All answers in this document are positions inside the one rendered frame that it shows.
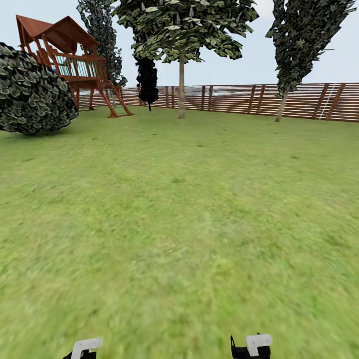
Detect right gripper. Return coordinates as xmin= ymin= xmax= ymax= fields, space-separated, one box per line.
xmin=231 ymin=341 xmax=270 ymax=359

